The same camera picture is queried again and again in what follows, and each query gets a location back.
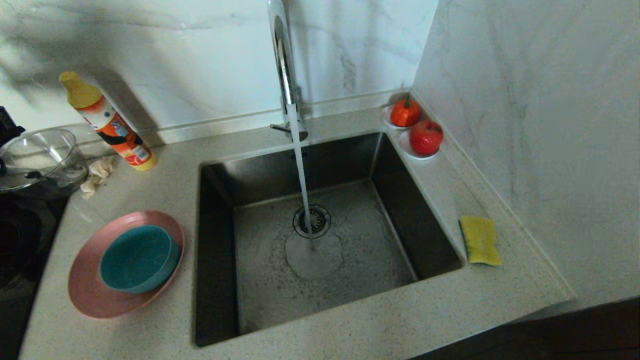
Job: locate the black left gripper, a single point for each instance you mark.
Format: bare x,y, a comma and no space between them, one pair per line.
7,127

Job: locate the orange detergent bottle yellow cap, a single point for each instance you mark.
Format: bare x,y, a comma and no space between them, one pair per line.
112,125

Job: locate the chrome kitchen faucet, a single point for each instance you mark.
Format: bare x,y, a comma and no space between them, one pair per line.
286,75

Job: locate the yellow sponge green backing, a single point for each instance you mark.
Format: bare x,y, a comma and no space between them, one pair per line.
481,242

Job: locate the stainless steel sink basin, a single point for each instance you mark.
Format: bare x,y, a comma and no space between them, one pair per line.
380,265

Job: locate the clear glass jug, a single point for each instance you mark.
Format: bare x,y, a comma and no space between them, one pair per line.
45,157

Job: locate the crumpled beige tissue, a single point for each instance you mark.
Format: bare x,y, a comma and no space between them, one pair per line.
99,172

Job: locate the black stove cooktop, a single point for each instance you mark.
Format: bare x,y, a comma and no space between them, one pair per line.
22,250

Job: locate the pink plate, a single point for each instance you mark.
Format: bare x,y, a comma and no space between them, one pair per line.
87,295

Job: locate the teal bowl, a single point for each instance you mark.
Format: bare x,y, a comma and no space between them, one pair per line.
137,260

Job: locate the running water stream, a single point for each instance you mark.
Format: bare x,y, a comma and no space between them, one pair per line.
301,175

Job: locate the round metal drain strainer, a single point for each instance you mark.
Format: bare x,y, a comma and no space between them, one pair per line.
322,222

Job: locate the small white dish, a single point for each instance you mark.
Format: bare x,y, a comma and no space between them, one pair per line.
385,118
405,149

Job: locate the red tomato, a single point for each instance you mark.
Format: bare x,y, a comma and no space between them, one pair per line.
405,113

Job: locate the red apple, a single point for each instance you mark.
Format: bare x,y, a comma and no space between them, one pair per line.
426,137

